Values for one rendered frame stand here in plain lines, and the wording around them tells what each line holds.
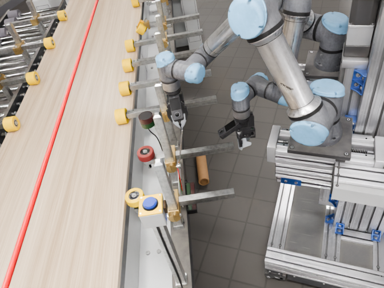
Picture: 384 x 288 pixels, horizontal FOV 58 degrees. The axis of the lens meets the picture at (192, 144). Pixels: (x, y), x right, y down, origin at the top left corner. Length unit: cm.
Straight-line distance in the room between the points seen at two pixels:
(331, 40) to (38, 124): 155
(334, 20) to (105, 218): 127
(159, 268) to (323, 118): 93
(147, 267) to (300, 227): 95
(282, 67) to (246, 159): 172
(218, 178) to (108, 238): 139
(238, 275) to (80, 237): 109
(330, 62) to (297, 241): 98
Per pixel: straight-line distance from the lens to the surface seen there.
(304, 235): 211
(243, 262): 225
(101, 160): 169
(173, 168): 160
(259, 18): 100
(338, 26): 168
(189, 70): 130
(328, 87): 127
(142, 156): 162
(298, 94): 112
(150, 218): 102
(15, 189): 179
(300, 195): 226
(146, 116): 144
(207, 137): 295
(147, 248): 166
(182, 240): 155
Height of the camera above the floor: 202
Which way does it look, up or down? 44 degrees down
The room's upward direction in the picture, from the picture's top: 13 degrees counter-clockwise
